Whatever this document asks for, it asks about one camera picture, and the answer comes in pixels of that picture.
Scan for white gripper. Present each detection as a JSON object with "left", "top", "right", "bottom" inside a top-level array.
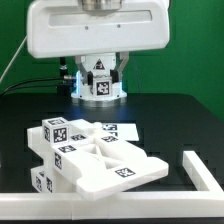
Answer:
[{"left": 27, "top": 0, "right": 170, "bottom": 86}]

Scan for white chair back frame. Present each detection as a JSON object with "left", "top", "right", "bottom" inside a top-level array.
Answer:
[{"left": 27, "top": 117, "right": 169, "bottom": 201}]

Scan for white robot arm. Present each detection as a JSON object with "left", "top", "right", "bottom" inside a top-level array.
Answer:
[{"left": 27, "top": 0, "right": 170, "bottom": 107}]

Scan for white base tag plate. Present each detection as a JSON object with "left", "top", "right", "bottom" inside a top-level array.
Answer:
[{"left": 102, "top": 123, "right": 139, "bottom": 141}]

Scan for black camera stand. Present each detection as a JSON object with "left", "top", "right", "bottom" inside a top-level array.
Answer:
[{"left": 57, "top": 57, "right": 76, "bottom": 96}]

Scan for white camera cable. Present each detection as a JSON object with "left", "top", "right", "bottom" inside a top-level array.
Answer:
[{"left": 0, "top": 35, "right": 28, "bottom": 84}]

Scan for black cables on table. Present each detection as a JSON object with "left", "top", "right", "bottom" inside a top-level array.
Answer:
[{"left": 0, "top": 78, "right": 76, "bottom": 100}]

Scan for white U-shaped obstacle frame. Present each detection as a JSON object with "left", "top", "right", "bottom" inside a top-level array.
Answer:
[{"left": 0, "top": 151, "right": 224, "bottom": 220}]

